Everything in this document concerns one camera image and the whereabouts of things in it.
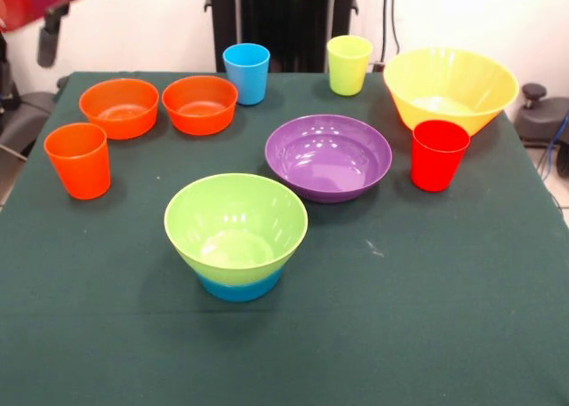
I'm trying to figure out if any black hanging cable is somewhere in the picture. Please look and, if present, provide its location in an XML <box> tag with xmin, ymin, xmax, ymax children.
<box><xmin>381</xmin><ymin>0</ymin><xmax>402</xmax><ymax>66</ymax></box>

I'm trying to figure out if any blue cup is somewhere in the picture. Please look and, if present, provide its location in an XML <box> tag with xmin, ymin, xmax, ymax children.
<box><xmin>221</xmin><ymin>43</ymin><xmax>271</xmax><ymax>107</ymax></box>

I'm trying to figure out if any blue bowl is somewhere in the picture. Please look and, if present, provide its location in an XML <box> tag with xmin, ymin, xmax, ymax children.
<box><xmin>196</xmin><ymin>267</ymin><xmax>285</xmax><ymax>303</ymax></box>

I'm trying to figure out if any red cup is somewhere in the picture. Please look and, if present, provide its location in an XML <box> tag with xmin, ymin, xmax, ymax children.
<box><xmin>410</xmin><ymin>119</ymin><xmax>471</xmax><ymax>193</ymax></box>

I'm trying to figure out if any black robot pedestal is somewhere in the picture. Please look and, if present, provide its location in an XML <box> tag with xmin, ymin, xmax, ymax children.
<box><xmin>204</xmin><ymin>0</ymin><xmax>373</xmax><ymax>73</ymax></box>

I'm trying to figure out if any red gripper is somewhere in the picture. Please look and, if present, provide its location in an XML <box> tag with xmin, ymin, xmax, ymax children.
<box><xmin>0</xmin><ymin>0</ymin><xmax>108</xmax><ymax>68</ymax></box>

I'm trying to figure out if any green bowl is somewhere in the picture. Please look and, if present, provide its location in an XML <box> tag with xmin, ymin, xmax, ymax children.
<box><xmin>164</xmin><ymin>172</ymin><xmax>309</xmax><ymax>283</ymax></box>

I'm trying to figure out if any dark grey chair base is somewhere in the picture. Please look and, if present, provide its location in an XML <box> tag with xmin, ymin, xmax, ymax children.
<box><xmin>0</xmin><ymin>91</ymin><xmax>57</xmax><ymax>158</ymax></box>

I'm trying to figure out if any purple bowl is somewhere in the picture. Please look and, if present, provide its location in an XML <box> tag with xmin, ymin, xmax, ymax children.
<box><xmin>264</xmin><ymin>114</ymin><xmax>393</xmax><ymax>203</ymax></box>

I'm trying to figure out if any dark green tablecloth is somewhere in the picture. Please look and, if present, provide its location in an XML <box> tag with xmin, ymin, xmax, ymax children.
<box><xmin>0</xmin><ymin>71</ymin><xmax>569</xmax><ymax>406</ymax></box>

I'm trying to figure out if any large yellow bowl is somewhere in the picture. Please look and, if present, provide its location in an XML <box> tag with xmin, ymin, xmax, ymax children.
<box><xmin>382</xmin><ymin>46</ymin><xmax>520</xmax><ymax>137</ymax></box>

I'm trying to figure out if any black chair base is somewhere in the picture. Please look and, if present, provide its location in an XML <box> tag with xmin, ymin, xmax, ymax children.
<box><xmin>514</xmin><ymin>83</ymin><xmax>569</xmax><ymax>147</ymax></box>

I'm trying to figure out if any orange bowl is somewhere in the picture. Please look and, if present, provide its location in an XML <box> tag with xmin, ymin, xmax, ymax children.
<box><xmin>161</xmin><ymin>75</ymin><xmax>239</xmax><ymax>136</ymax></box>
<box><xmin>78</xmin><ymin>77</ymin><xmax>160</xmax><ymax>140</ymax></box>

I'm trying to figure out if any lime green cup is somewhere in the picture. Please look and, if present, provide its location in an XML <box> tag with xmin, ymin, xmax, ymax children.
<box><xmin>326</xmin><ymin>35</ymin><xmax>373</xmax><ymax>97</ymax></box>

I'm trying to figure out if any orange cup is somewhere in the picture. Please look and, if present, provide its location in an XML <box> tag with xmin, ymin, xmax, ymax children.
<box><xmin>43</xmin><ymin>122</ymin><xmax>112</xmax><ymax>201</ymax></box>

